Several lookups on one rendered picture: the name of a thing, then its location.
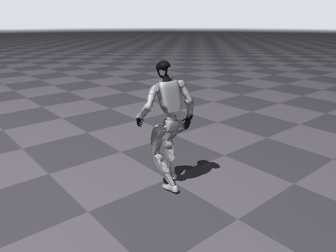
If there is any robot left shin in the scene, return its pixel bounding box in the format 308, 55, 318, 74
153, 155, 175, 186

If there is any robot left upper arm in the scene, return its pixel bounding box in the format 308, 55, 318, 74
144, 84, 160, 112

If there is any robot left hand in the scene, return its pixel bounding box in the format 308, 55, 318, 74
136, 118, 143, 127

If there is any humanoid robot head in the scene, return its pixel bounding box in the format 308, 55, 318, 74
156, 60, 173, 82

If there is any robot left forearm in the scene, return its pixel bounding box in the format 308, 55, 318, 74
136, 103, 149, 120

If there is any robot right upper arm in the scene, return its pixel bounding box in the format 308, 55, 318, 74
178, 80, 193, 105

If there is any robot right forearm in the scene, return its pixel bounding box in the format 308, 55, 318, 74
186, 102, 194, 118

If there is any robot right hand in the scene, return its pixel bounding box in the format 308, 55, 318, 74
182, 115, 193, 130

